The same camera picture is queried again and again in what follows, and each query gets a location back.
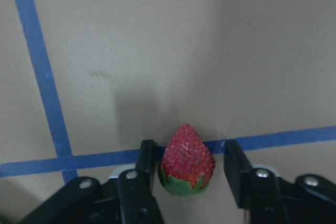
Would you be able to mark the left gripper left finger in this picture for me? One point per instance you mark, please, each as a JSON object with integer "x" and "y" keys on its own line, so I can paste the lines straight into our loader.
{"x": 125, "y": 199}

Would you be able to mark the strawberry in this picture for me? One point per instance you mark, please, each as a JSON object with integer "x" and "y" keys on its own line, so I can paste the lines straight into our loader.
{"x": 187, "y": 165}

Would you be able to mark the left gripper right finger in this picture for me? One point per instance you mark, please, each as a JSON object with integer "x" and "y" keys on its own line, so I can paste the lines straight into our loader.
{"x": 267, "y": 198}

